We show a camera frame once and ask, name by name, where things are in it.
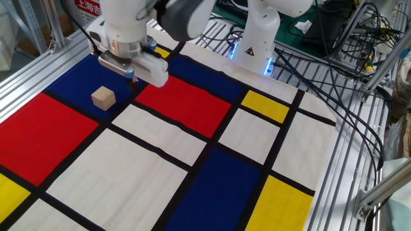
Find silver bar-shaped wrist camera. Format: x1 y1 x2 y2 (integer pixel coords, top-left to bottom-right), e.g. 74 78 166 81
97 50 136 80

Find small wooden cube block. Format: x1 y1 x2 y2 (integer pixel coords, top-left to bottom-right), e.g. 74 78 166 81
91 85 117 112

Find aluminium profile beam with bracket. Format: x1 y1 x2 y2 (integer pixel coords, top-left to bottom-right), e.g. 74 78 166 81
353 160 411 222

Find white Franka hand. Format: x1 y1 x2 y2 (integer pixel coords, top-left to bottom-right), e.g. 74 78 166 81
85 17 170 93

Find aluminium frame post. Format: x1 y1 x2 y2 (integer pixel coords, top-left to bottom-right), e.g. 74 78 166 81
40 0 67 54

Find red and white sign carton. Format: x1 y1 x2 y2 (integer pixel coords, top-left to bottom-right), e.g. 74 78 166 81
69 0 103 26

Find grey perforated shelf upright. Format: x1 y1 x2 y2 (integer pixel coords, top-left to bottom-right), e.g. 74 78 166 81
17 0 49 54

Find green mat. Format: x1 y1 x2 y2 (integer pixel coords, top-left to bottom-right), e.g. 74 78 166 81
211 3 354 59

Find black box device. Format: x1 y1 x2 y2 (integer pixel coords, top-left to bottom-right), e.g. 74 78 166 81
301 1 347 49

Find pale teal plastic sheet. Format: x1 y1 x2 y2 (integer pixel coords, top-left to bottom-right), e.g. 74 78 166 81
380 157 411 231

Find Mondrian pattern colour-block cloth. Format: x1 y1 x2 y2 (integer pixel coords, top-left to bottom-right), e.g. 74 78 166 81
0 19 337 231

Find black flat device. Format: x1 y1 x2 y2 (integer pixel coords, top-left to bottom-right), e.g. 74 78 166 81
217 0 249 15

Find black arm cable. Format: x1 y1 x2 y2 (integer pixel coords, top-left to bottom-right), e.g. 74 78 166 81
60 0 188 60

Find beige bag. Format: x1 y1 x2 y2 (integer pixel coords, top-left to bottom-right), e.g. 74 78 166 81
394 54 411 105

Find yellow green handled screwdriver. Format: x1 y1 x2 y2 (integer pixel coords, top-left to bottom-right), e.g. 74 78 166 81
362 54 374 73

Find tangled black cables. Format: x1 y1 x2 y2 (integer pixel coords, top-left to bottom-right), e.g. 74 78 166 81
333 0 402 78

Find long black cable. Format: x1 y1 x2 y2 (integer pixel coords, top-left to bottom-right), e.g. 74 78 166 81
272 47 385 171

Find crumpled white paper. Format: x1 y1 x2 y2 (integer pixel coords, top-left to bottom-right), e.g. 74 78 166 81
294 19 313 35

